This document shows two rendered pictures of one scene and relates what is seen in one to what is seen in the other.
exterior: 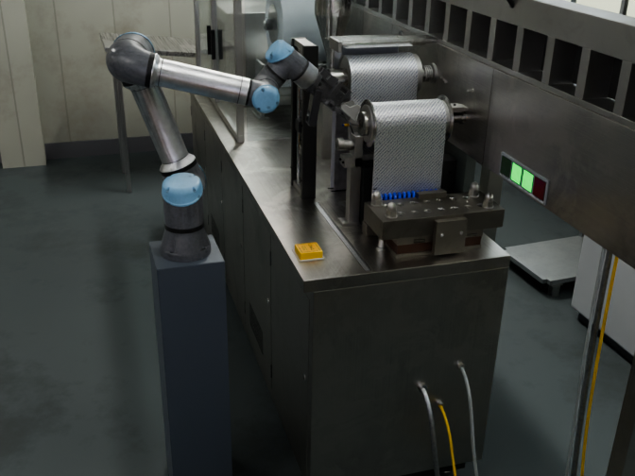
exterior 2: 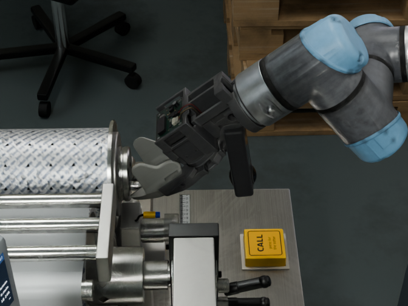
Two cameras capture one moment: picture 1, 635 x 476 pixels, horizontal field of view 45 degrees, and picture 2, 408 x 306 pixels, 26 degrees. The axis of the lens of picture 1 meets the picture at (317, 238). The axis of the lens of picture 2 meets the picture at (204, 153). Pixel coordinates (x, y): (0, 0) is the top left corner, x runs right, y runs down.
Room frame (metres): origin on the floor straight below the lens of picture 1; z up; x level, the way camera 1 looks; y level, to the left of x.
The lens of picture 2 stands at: (3.09, 0.21, 2.09)
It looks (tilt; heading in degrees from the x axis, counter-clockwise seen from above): 42 degrees down; 196
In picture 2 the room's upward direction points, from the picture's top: straight up
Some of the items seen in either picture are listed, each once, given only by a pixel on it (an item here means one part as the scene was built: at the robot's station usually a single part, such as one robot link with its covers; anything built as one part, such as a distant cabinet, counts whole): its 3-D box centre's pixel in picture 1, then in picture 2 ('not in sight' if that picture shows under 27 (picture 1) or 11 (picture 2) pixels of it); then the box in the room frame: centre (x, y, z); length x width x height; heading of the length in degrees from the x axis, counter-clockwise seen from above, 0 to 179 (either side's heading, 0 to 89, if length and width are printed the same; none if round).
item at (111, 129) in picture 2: (368, 123); (113, 173); (2.29, -0.15, 1.25); 0.15 x 0.01 x 0.15; 17
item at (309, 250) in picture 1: (308, 250); (264, 247); (2.06, 0.03, 0.91); 0.07 x 0.07 x 0.02; 17
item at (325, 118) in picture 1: (330, 87); not in sight; (3.01, -0.04, 1.19); 0.14 x 0.14 x 0.57
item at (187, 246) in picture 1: (184, 236); not in sight; (2.07, 0.40, 0.95); 0.15 x 0.15 x 0.10
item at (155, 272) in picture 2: not in sight; (171, 275); (2.50, 0.00, 1.34); 0.06 x 0.03 x 0.03; 107
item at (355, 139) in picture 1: (350, 179); (148, 285); (2.31, -0.10, 1.05); 0.06 x 0.05 x 0.31; 107
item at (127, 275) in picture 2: (336, 77); (116, 275); (2.52, -0.05, 1.34); 0.06 x 0.06 x 0.06; 17
